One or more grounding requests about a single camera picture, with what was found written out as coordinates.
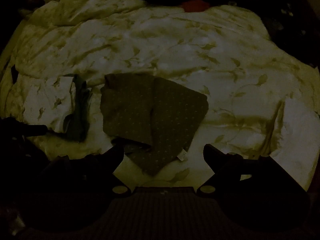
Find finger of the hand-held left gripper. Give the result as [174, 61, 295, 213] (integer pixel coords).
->
[22, 124, 48, 137]

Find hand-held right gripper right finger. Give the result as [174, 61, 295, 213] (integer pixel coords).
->
[197, 144, 271, 196]

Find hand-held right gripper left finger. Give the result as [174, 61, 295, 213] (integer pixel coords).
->
[57, 145, 132, 197]

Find green small cloth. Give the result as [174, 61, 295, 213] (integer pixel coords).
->
[63, 73, 92, 143]

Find dotted dark pants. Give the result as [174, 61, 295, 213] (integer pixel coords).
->
[100, 73, 209, 176]

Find leaf print white comforter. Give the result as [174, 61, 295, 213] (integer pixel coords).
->
[0, 0, 320, 198]

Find red cloth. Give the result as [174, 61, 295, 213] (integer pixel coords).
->
[182, 0, 211, 13]

